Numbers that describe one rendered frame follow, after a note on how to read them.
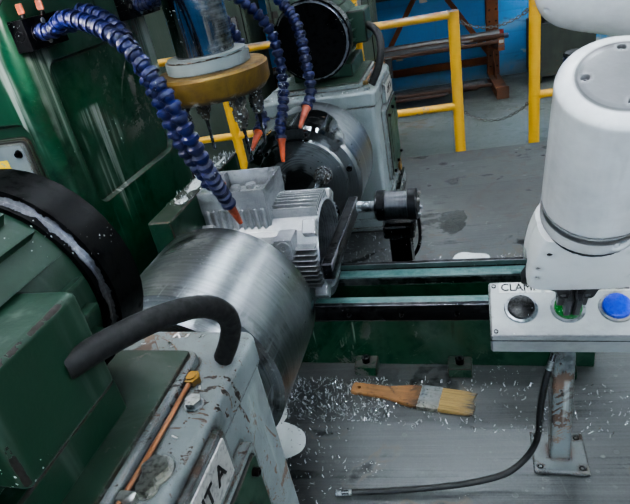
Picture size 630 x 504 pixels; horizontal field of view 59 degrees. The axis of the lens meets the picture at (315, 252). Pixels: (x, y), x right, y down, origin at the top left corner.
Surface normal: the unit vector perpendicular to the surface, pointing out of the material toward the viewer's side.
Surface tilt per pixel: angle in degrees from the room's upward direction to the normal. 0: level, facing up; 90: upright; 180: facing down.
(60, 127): 90
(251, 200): 90
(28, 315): 0
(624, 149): 119
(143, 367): 0
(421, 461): 0
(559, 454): 90
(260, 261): 39
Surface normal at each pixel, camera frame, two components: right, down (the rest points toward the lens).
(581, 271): -0.12, 0.88
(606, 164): -0.39, 0.84
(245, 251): 0.36, -0.75
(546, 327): -0.26, -0.51
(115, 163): 0.96, -0.04
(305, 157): -0.22, 0.50
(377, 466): -0.18, -0.86
